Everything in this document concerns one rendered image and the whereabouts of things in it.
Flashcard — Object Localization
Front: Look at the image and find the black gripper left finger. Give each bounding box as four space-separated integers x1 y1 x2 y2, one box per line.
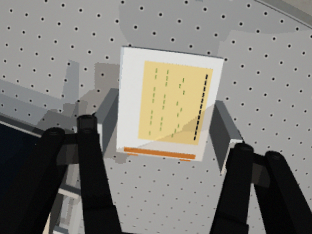
0 88 123 234

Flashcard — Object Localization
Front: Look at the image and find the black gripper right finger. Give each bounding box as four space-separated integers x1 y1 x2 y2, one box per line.
209 100 312 234

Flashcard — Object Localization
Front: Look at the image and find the grey perforated plate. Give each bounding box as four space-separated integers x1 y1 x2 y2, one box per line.
0 0 312 234

